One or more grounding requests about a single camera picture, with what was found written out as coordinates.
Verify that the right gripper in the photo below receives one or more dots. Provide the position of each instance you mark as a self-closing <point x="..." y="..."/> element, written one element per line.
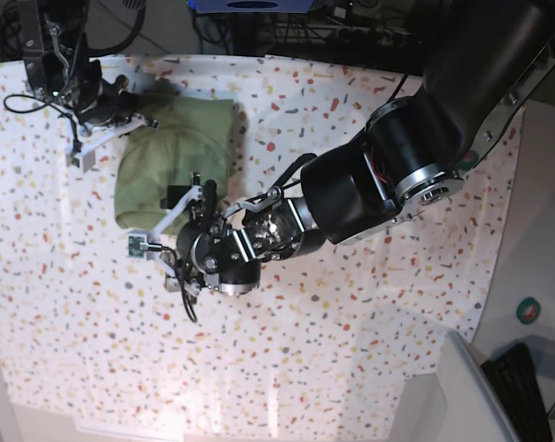
<point x="108" y="102"/>

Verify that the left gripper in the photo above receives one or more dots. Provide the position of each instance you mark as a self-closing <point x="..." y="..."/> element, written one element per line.
<point x="199" y="248"/>

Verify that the green t-shirt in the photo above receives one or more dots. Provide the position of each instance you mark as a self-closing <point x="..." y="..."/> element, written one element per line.
<point x="193" y="136"/>

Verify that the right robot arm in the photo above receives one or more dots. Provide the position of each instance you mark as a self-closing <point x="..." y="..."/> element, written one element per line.
<point x="64" y="73"/>

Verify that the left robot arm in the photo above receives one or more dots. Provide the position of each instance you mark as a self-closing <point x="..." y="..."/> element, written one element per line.
<point x="413" y="152"/>

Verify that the blue box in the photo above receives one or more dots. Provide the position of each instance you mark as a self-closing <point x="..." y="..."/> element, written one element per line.
<point x="255" y="6"/>

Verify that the terrazzo patterned tablecloth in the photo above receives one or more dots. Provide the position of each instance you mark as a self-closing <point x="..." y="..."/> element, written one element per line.
<point x="320" y="351"/>

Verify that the green tape roll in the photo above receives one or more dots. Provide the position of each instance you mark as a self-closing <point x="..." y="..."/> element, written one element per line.
<point x="528" y="311"/>

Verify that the white monitor edge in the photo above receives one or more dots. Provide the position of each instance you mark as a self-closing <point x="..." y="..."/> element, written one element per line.
<point x="472" y="410"/>

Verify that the black keyboard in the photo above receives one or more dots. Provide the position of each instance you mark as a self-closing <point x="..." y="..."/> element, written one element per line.
<point x="512" y="377"/>

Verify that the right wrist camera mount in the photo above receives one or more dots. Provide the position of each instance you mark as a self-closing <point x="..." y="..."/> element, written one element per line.
<point x="82" y="153"/>

